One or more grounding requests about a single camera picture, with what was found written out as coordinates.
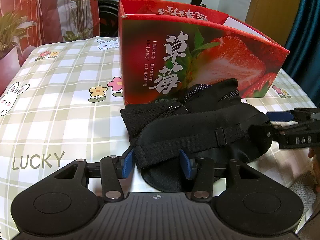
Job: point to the checked bunny tablecloth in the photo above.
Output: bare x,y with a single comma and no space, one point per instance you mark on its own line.
61,115

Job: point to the teal curtain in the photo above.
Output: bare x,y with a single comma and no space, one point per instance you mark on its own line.
302,64

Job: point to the red strawberry cardboard box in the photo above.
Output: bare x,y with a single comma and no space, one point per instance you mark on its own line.
167,47

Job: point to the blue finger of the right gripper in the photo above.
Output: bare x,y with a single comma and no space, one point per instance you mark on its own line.
285,116

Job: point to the wooden door panel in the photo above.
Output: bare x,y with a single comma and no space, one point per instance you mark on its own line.
274,18

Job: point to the operator hand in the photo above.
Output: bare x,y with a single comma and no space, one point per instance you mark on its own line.
314,155

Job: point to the red printed backdrop curtain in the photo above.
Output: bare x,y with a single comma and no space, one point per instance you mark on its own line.
27,24

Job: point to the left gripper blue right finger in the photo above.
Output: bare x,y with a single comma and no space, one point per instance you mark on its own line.
201,171

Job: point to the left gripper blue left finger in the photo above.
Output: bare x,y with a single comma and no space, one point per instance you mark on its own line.
112,169

